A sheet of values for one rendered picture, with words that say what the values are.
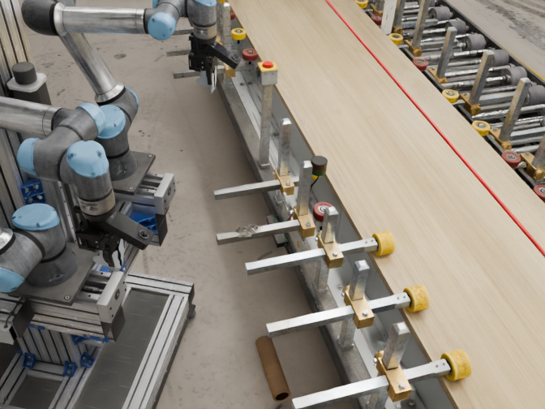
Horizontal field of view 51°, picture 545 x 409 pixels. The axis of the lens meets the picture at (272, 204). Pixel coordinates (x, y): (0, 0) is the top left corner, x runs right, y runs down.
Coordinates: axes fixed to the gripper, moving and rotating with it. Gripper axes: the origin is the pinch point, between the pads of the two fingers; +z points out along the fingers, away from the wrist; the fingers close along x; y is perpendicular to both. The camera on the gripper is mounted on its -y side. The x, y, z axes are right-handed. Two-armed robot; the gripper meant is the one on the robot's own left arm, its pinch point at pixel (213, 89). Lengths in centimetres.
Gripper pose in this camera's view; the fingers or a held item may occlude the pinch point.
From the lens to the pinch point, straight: 204.9
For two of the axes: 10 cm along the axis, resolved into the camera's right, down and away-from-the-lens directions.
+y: -9.8, -1.6, 1.2
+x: -1.9, 6.6, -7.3
